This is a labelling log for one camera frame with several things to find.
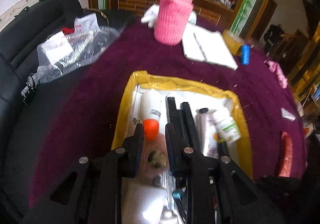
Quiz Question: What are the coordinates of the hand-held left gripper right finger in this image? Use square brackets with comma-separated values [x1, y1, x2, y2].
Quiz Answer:
[164, 122, 287, 224]

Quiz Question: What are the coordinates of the red foil packet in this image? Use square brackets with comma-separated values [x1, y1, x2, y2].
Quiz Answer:
[277, 131, 293, 177]

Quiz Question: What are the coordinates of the white bottle with orange cap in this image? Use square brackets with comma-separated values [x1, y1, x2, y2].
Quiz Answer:
[141, 89, 162, 141]

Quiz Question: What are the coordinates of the white bag with red print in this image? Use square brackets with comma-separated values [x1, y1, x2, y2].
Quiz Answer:
[74, 13, 100, 33]

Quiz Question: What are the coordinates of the bubble wrap sheet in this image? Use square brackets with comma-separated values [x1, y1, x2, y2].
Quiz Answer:
[36, 26, 120, 85]

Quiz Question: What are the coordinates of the white box with yellow tape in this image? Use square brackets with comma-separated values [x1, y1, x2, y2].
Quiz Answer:
[111, 70, 254, 182]

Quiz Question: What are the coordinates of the white cloth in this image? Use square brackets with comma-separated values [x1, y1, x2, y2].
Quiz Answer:
[140, 4, 160, 28]

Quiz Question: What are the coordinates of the white rectangular block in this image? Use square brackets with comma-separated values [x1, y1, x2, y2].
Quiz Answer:
[121, 178, 168, 224]

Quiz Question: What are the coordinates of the small white packet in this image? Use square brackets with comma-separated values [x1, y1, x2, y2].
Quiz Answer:
[280, 107, 296, 121]

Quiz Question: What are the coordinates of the white bottle with green label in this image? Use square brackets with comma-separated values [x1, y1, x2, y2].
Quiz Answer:
[214, 110, 242, 143]

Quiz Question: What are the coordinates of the pink cloth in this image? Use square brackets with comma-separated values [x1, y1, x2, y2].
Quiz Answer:
[265, 60, 288, 89]

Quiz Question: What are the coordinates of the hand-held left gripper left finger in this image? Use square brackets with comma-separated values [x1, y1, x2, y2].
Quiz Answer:
[22, 122, 145, 224]

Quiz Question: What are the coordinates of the small blue box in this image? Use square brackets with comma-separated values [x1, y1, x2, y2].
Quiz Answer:
[240, 45, 251, 65]

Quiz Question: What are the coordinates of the yellow tape roll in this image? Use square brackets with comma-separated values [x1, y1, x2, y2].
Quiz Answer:
[222, 30, 247, 56]

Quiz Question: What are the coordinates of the grey strap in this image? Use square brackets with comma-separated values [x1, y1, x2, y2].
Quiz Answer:
[21, 73, 42, 106]

